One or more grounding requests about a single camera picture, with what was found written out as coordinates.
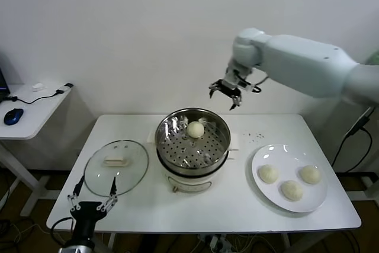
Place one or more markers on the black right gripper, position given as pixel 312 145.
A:
pixel 232 88

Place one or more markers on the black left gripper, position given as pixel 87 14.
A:
pixel 85 214

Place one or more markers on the glass pot lid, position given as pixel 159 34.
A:
pixel 97 173

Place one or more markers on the white steamed baozi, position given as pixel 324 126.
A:
pixel 269 173
pixel 195 129
pixel 291 190
pixel 310 174

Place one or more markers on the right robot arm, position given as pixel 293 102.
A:
pixel 296 60

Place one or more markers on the steel steamer basket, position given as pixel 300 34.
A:
pixel 177 122

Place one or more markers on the steel steamer pot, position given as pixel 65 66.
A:
pixel 189 183

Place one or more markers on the white side table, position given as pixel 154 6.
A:
pixel 35 116

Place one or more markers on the blue computer mouse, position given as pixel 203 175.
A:
pixel 13 116

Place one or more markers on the small white object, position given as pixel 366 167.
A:
pixel 38 87

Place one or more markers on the white power strip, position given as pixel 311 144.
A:
pixel 217 242

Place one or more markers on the white plate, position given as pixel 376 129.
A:
pixel 308 199

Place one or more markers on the dark laptop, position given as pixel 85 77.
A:
pixel 3 81

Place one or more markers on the pale green appliance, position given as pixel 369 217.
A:
pixel 374 56

